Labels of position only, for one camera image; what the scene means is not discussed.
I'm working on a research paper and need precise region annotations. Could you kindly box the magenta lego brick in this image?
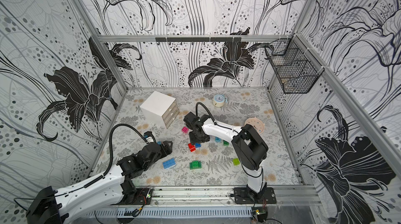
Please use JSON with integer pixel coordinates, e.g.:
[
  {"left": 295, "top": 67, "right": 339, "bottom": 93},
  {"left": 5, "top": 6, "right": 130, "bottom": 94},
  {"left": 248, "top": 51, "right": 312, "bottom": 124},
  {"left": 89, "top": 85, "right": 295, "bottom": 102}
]
[{"left": 182, "top": 127, "right": 189, "bottom": 134}]

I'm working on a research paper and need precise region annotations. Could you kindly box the red lego brick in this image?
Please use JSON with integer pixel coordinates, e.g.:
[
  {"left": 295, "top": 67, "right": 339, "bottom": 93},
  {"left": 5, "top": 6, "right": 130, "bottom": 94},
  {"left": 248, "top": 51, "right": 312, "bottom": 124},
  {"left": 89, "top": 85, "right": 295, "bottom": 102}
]
[{"left": 188, "top": 143, "right": 196, "bottom": 152}]

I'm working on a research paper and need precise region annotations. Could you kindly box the long green lego brick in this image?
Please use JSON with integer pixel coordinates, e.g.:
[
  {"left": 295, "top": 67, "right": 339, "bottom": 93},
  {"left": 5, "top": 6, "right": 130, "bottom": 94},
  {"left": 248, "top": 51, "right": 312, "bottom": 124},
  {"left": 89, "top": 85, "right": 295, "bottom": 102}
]
[{"left": 189, "top": 160, "right": 202, "bottom": 170}]

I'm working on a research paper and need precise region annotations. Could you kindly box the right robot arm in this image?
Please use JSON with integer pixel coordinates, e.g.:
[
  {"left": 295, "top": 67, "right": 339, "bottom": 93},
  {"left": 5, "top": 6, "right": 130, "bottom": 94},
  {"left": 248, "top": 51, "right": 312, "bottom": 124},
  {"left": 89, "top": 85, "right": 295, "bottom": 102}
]
[{"left": 183, "top": 102, "right": 268, "bottom": 203}]

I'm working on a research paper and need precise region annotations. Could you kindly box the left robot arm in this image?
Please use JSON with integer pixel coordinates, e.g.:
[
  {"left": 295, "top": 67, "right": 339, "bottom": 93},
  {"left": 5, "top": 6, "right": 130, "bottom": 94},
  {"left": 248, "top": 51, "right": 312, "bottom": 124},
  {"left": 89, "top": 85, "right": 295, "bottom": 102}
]
[{"left": 26, "top": 131, "right": 173, "bottom": 224}]

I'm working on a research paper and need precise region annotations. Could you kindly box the long light blue lego brick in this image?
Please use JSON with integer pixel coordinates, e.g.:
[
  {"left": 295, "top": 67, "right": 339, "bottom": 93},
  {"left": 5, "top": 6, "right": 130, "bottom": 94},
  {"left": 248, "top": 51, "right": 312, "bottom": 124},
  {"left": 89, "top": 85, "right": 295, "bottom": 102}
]
[{"left": 162, "top": 158, "right": 176, "bottom": 169}]

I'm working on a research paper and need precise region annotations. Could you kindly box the lime green lego brick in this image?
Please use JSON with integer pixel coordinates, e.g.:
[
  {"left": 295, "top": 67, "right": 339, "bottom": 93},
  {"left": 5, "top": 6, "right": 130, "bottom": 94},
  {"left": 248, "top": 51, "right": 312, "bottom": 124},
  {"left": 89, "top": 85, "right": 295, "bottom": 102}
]
[{"left": 232, "top": 158, "right": 240, "bottom": 166}]

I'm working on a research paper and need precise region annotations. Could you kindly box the white mini drawer cabinet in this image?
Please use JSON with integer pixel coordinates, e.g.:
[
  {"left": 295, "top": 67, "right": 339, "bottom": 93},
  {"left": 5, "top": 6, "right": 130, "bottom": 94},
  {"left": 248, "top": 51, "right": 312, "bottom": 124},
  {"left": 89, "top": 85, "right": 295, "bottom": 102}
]
[{"left": 140, "top": 91, "right": 180, "bottom": 129}]

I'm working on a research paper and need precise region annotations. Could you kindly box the small blue cream alarm clock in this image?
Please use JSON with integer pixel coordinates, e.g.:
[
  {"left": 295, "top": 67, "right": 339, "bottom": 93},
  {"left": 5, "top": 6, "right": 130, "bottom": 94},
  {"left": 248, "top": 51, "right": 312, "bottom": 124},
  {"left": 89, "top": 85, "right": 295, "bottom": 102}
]
[{"left": 212, "top": 94, "right": 228, "bottom": 108}]

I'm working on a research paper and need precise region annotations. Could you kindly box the large pink round clock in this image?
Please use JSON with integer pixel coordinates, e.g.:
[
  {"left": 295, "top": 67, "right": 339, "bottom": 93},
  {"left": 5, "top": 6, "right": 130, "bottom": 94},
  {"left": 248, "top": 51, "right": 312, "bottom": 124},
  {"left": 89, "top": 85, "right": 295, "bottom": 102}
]
[{"left": 245, "top": 117, "right": 265, "bottom": 135}]

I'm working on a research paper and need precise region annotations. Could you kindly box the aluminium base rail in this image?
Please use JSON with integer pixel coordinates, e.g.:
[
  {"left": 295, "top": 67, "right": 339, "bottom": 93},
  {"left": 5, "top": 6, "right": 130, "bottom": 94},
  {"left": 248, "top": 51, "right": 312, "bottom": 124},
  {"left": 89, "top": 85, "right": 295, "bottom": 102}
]
[{"left": 133, "top": 185, "right": 322, "bottom": 207}]

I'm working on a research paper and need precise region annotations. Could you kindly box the white slotted cable duct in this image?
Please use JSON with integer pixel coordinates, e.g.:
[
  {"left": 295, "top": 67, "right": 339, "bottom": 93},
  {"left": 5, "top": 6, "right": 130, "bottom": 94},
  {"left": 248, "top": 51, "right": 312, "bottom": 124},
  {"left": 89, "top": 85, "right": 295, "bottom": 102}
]
[{"left": 84, "top": 206, "right": 252, "bottom": 219}]

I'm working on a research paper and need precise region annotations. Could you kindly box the black wire wall basket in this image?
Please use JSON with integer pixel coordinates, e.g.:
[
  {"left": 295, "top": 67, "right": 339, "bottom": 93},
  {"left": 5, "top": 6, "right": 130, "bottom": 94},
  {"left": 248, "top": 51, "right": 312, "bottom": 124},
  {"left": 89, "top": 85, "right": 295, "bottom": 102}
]
[{"left": 264, "top": 38, "right": 320, "bottom": 94}]

